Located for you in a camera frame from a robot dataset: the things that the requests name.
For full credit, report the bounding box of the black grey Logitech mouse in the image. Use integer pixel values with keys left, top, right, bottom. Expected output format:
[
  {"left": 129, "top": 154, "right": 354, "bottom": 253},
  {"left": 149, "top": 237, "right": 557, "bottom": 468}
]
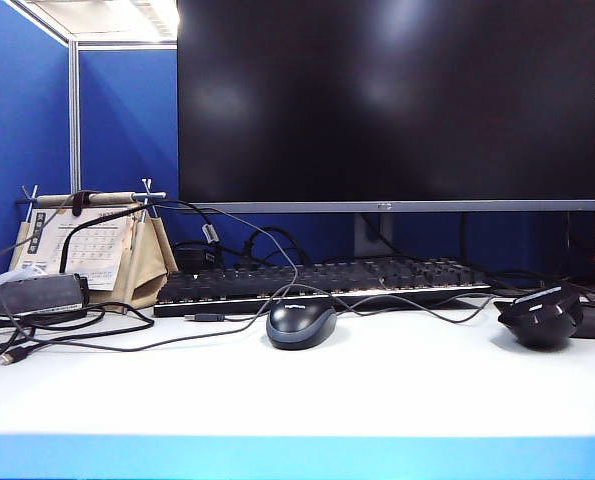
[{"left": 265, "top": 298, "right": 338, "bottom": 351}]

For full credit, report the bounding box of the black upside-down mouse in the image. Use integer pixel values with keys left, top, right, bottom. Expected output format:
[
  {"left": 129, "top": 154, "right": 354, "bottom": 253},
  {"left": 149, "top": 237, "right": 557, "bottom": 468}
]
[{"left": 493, "top": 282, "right": 585, "bottom": 350}]

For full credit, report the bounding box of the black mechanical keyboard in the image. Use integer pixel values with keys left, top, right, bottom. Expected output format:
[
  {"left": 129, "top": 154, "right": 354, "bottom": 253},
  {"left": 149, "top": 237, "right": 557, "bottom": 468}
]
[{"left": 153, "top": 256, "right": 496, "bottom": 319}]

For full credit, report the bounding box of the grey monitor stand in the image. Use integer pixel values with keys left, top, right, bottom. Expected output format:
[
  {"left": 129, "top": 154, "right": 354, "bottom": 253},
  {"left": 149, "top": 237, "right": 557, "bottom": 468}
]
[{"left": 352, "top": 212, "right": 396, "bottom": 259}]

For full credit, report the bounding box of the small black adapter box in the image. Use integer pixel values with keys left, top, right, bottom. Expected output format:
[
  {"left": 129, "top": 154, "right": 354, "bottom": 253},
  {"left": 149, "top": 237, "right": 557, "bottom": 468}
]
[{"left": 173, "top": 242, "right": 223, "bottom": 274}]

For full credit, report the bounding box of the beige canvas desk calendar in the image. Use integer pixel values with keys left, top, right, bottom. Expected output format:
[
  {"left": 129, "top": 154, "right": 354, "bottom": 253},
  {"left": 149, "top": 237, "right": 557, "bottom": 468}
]
[{"left": 7, "top": 177, "right": 179, "bottom": 315}]

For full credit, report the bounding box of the large black silver-edged monitor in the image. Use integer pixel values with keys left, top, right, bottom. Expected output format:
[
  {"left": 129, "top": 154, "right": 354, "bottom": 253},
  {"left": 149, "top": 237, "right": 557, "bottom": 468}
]
[{"left": 176, "top": 0, "right": 595, "bottom": 214}]

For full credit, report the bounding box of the black power brick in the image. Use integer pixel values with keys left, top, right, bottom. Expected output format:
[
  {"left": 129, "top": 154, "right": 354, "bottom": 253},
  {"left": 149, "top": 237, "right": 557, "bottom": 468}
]
[{"left": 0, "top": 273, "right": 91, "bottom": 321}]

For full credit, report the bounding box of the black gold-tipped USB plug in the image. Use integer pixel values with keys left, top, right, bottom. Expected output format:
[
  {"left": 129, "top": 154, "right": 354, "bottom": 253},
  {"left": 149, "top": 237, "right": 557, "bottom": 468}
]
[{"left": 1, "top": 346, "right": 42, "bottom": 367}]

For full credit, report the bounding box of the grey Logitech mouse cable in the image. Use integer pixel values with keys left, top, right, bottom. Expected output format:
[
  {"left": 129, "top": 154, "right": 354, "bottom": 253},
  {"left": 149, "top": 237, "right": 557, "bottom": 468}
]
[{"left": 0, "top": 192, "right": 301, "bottom": 354}]

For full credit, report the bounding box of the thin grey mouse cable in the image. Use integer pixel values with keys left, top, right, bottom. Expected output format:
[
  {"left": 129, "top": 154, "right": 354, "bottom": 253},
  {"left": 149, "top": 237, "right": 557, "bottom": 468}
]
[{"left": 26, "top": 284, "right": 501, "bottom": 354}]

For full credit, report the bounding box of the black looped cable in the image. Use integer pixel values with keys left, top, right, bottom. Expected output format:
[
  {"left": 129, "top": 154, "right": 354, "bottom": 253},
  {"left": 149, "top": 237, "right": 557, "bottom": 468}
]
[{"left": 0, "top": 302, "right": 156, "bottom": 370}]

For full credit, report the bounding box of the thick black power cable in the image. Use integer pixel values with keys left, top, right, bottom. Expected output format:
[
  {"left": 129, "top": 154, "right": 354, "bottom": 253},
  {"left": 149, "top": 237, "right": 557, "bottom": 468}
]
[{"left": 60, "top": 209, "right": 131, "bottom": 276}]

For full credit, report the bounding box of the aluminium partition post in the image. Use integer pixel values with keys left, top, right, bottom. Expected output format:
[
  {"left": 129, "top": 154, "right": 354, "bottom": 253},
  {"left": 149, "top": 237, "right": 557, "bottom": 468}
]
[{"left": 68, "top": 39, "right": 82, "bottom": 196}]

